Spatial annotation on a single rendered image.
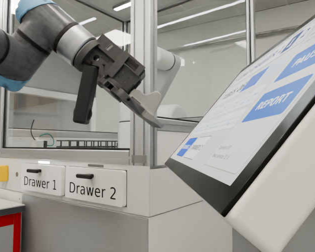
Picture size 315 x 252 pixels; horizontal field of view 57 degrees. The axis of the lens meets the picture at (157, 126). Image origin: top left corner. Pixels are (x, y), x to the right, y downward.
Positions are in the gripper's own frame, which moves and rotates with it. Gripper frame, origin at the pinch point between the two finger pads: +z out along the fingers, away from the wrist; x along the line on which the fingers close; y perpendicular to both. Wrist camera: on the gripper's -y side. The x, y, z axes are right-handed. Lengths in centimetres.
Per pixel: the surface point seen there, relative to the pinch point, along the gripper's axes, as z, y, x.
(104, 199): 2.6, -26.4, 35.9
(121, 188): 4.1, -19.4, 31.3
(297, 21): 50, 233, 294
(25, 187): -25, -51, 67
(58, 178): -15, -35, 52
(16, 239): -14, -69, 65
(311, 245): 25.3, 0.1, -21.1
